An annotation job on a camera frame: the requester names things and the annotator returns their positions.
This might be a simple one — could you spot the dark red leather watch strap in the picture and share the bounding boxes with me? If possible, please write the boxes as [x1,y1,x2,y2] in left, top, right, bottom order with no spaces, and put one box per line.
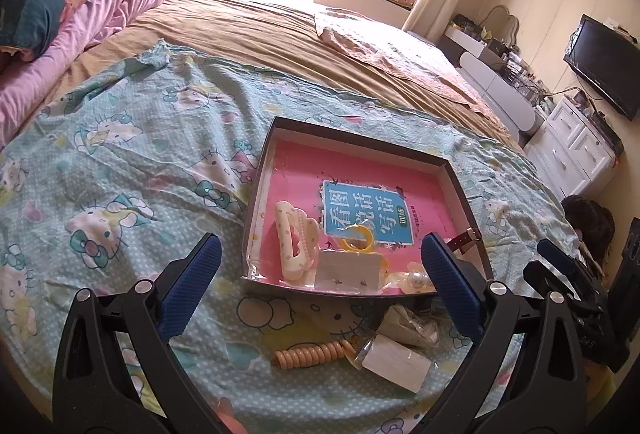
[444,228,483,254]

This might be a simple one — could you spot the beige item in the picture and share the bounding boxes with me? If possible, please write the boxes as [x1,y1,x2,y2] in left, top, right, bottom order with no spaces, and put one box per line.
[376,304,439,348]

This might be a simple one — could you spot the white card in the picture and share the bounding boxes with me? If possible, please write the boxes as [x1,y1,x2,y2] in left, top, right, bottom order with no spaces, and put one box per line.
[352,334,432,394]

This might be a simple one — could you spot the yellow rings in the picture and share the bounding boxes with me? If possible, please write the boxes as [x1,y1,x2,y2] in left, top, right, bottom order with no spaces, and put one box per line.
[338,222,392,277]

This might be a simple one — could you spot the earring card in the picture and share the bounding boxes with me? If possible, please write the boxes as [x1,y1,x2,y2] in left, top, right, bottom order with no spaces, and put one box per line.
[314,250,385,294]

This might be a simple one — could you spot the cream white hair claw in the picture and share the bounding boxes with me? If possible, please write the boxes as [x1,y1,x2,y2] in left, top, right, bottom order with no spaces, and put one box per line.
[274,201,320,283]

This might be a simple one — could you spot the pearl hair clip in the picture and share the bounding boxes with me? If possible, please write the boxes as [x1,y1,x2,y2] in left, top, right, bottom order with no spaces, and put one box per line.
[386,261,435,294]

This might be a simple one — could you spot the white drawer cabinet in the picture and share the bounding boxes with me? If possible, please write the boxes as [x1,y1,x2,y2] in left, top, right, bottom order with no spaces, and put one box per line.
[524,97,617,200]

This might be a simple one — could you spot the Hello Kitty teal bed sheet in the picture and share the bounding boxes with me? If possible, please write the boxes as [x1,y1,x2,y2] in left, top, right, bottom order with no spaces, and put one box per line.
[1,42,578,433]

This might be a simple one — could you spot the dark shallow cardboard box tray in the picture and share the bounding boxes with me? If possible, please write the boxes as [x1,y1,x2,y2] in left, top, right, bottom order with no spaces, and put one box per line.
[241,115,496,299]

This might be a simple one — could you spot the black flat screen television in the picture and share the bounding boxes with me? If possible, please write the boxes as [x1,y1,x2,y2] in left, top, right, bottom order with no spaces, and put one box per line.
[563,14,640,121]

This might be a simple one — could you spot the white grey dressing table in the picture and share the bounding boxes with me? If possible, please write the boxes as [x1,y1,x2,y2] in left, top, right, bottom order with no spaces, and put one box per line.
[437,25,542,147]

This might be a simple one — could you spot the tan brown blanket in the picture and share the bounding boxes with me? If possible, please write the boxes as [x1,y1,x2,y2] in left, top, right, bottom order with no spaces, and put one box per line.
[43,0,519,150]

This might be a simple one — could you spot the pink floral thin blanket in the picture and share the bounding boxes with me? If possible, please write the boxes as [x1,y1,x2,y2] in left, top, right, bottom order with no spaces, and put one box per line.
[314,8,488,114]

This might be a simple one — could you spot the pink quilt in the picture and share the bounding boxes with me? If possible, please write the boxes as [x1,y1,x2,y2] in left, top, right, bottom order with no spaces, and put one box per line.
[1,0,165,146]

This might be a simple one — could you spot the wavy frame vanity mirror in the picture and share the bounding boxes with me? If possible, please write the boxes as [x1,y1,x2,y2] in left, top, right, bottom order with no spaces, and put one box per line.
[480,4,520,47]

